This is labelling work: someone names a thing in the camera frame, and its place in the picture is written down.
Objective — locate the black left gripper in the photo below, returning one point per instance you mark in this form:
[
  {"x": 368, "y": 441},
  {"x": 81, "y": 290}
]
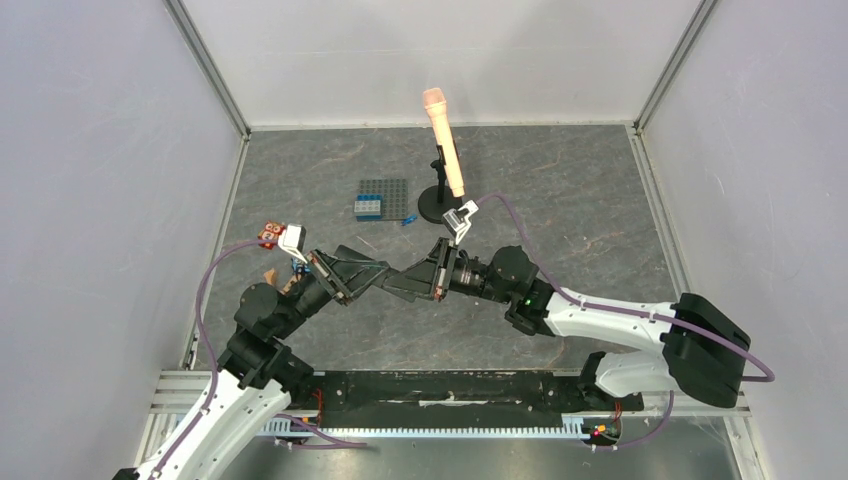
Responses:
[{"x": 347, "y": 274}]

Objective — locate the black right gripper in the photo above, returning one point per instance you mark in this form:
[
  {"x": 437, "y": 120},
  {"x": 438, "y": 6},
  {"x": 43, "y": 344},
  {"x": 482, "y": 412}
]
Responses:
[{"x": 443, "y": 269}]

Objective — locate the small blue piece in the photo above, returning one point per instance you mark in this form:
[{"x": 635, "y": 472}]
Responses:
[{"x": 409, "y": 220}]

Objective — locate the blue grey toy brick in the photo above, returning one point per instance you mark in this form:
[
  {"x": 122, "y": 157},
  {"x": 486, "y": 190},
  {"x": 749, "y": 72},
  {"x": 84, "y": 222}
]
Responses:
[{"x": 368, "y": 207}]

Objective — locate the black microphone stand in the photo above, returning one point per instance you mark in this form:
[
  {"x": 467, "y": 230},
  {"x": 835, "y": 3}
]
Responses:
[{"x": 436, "y": 200}]

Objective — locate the grey brick baseplate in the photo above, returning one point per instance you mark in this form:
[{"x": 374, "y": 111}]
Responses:
[{"x": 394, "y": 193}]

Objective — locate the red owl toy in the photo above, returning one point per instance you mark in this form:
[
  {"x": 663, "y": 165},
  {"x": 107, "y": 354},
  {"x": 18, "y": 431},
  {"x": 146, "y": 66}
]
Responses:
[{"x": 270, "y": 234}]

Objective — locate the pink toy microphone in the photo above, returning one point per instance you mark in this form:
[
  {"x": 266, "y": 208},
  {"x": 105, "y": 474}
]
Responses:
[{"x": 435, "y": 105}]

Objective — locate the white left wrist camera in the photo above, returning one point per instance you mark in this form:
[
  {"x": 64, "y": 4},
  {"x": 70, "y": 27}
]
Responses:
[{"x": 292, "y": 241}]

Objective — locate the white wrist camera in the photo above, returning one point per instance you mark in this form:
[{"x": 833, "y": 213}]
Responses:
[
  {"x": 458, "y": 220},
  {"x": 292, "y": 241}
]

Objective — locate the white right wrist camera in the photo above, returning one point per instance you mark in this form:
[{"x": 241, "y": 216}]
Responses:
[{"x": 458, "y": 220}]

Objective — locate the black mounting base plate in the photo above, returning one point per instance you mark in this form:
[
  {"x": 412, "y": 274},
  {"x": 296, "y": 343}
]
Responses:
[{"x": 453, "y": 398}]

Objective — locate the white slotted cable duct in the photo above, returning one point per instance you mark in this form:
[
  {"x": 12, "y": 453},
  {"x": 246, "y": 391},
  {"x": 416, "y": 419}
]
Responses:
[{"x": 569, "y": 428}]

